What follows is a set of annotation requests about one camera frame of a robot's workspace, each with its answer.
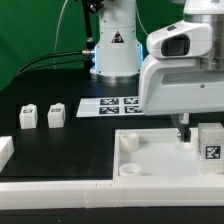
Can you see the black camera pole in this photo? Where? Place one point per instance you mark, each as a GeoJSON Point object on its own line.
{"type": "Point", "coordinates": [89, 6]}

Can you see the white square tabletop tray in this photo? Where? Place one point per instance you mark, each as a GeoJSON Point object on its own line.
{"type": "Point", "coordinates": [155, 153]}

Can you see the white fence wall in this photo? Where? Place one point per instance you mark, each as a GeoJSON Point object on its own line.
{"type": "Point", "coordinates": [122, 192]}
{"type": "Point", "coordinates": [6, 150]}

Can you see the white front fence wall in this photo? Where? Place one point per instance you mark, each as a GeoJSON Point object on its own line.
{"type": "Point", "coordinates": [122, 192]}

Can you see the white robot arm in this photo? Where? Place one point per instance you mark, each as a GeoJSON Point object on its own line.
{"type": "Point", "coordinates": [118, 55]}

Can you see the white sheet with markers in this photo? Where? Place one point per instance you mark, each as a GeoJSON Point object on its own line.
{"type": "Point", "coordinates": [109, 106]}

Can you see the white left fence wall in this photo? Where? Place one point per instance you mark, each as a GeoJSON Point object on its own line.
{"type": "Point", "coordinates": [6, 150]}

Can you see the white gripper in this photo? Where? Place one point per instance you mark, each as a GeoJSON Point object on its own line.
{"type": "Point", "coordinates": [175, 86]}

